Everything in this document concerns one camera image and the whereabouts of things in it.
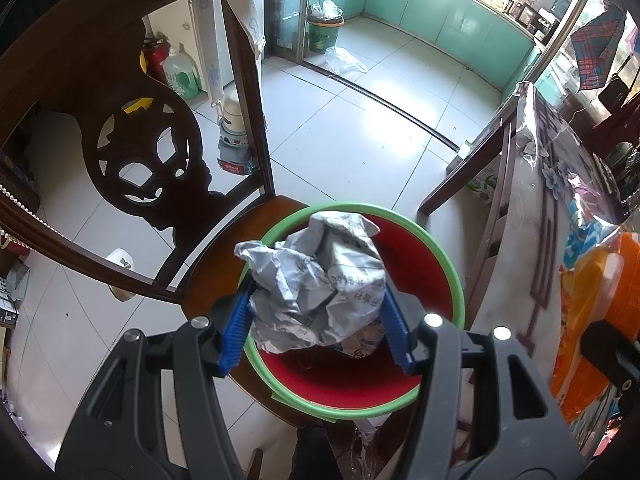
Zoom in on white cloth strap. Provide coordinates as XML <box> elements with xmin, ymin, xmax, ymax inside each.
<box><xmin>207</xmin><ymin>0</ymin><xmax>266</xmax><ymax>56</ymax></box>

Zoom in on green white carton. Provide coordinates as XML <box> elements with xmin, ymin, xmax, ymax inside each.
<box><xmin>467</xmin><ymin>142</ymin><xmax>501</xmax><ymax>204</ymax></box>

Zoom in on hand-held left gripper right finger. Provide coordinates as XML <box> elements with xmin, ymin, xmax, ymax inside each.
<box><xmin>381</xmin><ymin>281</ymin><xmax>586</xmax><ymax>480</ymax></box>

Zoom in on red fire extinguisher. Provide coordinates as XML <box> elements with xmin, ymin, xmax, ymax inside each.
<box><xmin>142</xmin><ymin>37</ymin><xmax>169</xmax><ymax>86</ymax></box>

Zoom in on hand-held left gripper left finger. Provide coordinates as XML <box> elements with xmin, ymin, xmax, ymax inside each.
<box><xmin>55</xmin><ymin>279</ymin><xmax>254</xmax><ymax>480</ymax></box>

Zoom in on white bead chain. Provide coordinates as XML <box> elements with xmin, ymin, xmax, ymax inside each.
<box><xmin>0</xmin><ymin>182</ymin><xmax>52</xmax><ymax>249</ymax></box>

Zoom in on white slipper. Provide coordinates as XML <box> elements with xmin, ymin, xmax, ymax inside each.
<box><xmin>106</xmin><ymin>249</ymin><xmax>136</xmax><ymax>302</ymax></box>

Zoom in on clear plastic bag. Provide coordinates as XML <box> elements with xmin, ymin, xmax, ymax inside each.
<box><xmin>325</xmin><ymin>46</ymin><xmax>368</xmax><ymax>75</ymax></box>

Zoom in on green detergent jug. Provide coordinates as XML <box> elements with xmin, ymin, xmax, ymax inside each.
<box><xmin>164</xmin><ymin>46</ymin><xmax>201</xmax><ymax>101</ymax></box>

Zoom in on glass sliding door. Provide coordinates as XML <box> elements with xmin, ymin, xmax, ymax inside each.
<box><xmin>265</xmin><ymin>0</ymin><xmax>316</xmax><ymax>63</ymax></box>

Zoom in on red basin green rim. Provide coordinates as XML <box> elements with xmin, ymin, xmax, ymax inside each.
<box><xmin>239</xmin><ymin>202</ymin><xmax>468</xmax><ymax>422</ymax></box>

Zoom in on teal kitchen cabinets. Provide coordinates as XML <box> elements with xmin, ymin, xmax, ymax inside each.
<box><xmin>350</xmin><ymin>0</ymin><xmax>544</xmax><ymax>94</ymax></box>

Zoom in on wooden table frame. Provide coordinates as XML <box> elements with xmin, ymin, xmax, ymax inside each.
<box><xmin>417</xmin><ymin>85</ymin><xmax>526</xmax><ymax>332</ymax></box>

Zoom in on cream thermos flask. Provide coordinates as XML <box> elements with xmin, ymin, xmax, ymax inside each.
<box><xmin>220</xmin><ymin>92</ymin><xmax>249</xmax><ymax>136</ymax></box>

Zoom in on blue snack packet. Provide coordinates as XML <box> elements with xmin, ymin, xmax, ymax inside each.
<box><xmin>564</xmin><ymin>205</ymin><xmax>622</xmax><ymax>272</ymax></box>

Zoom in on person's dark trouser leg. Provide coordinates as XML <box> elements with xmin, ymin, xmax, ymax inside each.
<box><xmin>290</xmin><ymin>422</ymin><xmax>342</xmax><ymax>480</ymax></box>

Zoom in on table with patterned cloth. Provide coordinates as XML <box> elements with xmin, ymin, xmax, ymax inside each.
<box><xmin>450</xmin><ymin>82</ymin><xmax>640</xmax><ymax>461</ymax></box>

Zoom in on black handbag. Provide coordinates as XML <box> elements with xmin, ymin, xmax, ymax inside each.
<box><xmin>597</xmin><ymin>72</ymin><xmax>632</xmax><ymax>112</ymax></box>

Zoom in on dark wooden chair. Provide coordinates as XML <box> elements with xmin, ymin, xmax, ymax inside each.
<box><xmin>0</xmin><ymin>0</ymin><xmax>326</xmax><ymax>426</ymax></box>

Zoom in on green trash bucket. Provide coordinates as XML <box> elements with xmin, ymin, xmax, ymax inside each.
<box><xmin>306</xmin><ymin>17</ymin><xmax>345</xmax><ymax>55</ymax></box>

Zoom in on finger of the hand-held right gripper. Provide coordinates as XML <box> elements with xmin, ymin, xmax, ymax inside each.
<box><xmin>580</xmin><ymin>320</ymin><xmax>640</xmax><ymax>401</ymax></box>

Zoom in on white refrigerator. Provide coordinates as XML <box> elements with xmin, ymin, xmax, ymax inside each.
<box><xmin>189</xmin><ymin>0</ymin><xmax>266</xmax><ymax>93</ymax></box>

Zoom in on orange snack packet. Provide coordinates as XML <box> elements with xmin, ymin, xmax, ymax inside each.
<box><xmin>550</xmin><ymin>232</ymin><xmax>640</xmax><ymax>423</ymax></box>

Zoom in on plaid cloth hanging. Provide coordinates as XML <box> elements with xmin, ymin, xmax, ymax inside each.
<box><xmin>571</xmin><ymin>4</ymin><xmax>627</xmax><ymax>92</ymax></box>

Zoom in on grey paper ball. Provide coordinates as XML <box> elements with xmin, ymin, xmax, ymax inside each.
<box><xmin>234</xmin><ymin>211</ymin><xmax>388</xmax><ymax>358</ymax></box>

